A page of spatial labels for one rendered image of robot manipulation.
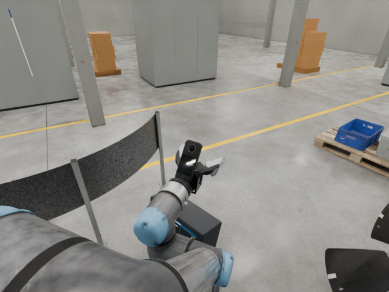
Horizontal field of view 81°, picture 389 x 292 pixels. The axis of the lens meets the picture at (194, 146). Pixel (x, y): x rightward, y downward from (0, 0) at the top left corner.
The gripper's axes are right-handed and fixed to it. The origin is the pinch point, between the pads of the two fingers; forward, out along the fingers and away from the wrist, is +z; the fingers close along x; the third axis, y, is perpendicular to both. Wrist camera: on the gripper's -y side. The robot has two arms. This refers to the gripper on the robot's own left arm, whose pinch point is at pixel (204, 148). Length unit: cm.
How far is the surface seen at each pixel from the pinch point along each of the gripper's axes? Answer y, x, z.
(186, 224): 20.5, 2.5, -15.0
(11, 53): 101, -482, 239
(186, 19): 18, -253, 539
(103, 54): 151, -514, 526
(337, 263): 40, 60, 11
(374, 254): 29, 68, 12
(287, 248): 138, 69, 91
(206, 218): 21.2, 7.8, -8.9
